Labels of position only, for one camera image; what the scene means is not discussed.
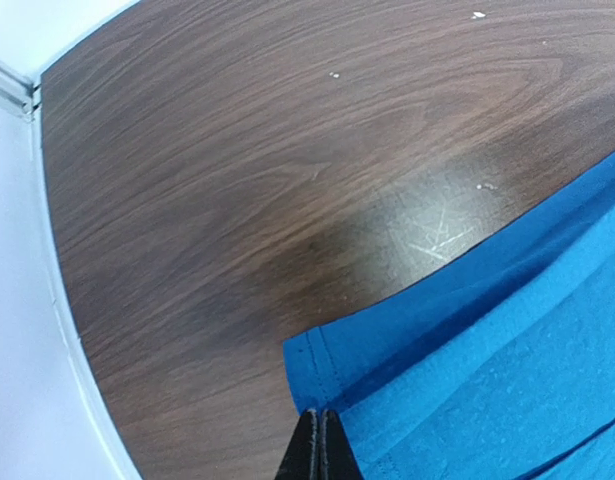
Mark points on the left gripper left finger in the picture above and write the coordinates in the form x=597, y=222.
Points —
x=301, y=458

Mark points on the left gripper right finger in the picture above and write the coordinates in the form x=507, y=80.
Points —
x=336, y=458

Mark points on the blue t-shirt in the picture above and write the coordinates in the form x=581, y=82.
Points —
x=500, y=365

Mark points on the left aluminium frame post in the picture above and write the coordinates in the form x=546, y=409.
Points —
x=19, y=95

